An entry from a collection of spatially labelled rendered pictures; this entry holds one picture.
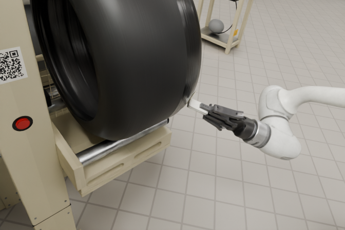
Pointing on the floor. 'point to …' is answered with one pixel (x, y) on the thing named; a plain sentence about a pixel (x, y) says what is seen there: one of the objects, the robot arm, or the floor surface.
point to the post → (6, 146)
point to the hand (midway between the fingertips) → (197, 106)
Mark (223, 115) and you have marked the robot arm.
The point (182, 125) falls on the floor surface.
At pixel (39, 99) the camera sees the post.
